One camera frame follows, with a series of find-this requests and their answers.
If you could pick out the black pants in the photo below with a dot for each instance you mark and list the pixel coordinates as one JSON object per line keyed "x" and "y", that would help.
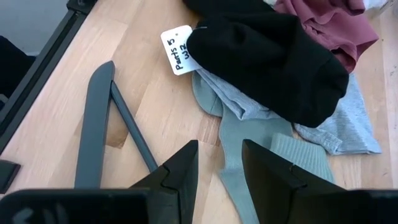
{"x": 264, "y": 62}

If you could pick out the maroon cloth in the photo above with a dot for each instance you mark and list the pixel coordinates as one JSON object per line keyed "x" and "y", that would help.
{"x": 335, "y": 28}

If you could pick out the black office chair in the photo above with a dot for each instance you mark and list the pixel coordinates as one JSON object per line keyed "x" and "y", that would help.
{"x": 12, "y": 68}

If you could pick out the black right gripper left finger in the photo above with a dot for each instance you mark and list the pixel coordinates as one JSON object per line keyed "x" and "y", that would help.
{"x": 177, "y": 186}

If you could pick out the white paper tag pants 5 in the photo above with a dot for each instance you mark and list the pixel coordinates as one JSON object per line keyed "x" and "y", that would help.
{"x": 178, "y": 49}

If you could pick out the black metal table frame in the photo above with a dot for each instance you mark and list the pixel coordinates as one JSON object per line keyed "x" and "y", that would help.
{"x": 43, "y": 71}

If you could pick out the black table edge bracket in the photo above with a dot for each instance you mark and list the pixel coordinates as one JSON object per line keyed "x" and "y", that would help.
{"x": 7, "y": 175}

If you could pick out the sage green sock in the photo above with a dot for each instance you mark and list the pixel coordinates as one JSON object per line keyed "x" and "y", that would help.
{"x": 242, "y": 140}

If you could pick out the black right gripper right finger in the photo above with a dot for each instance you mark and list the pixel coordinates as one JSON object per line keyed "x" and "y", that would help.
{"x": 273, "y": 186}

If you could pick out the light grey cloth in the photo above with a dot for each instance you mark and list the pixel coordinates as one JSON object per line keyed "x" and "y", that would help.
{"x": 351, "y": 130}

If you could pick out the grey clothes hanger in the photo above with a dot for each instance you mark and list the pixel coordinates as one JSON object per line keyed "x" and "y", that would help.
{"x": 93, "y": 124}

